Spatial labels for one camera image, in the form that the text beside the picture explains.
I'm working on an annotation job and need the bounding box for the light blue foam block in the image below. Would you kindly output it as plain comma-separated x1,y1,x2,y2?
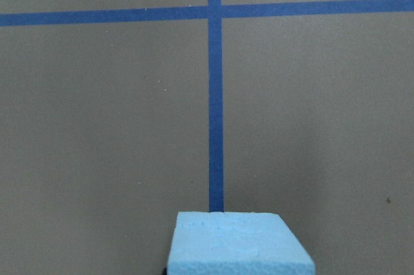
166,212,316,274

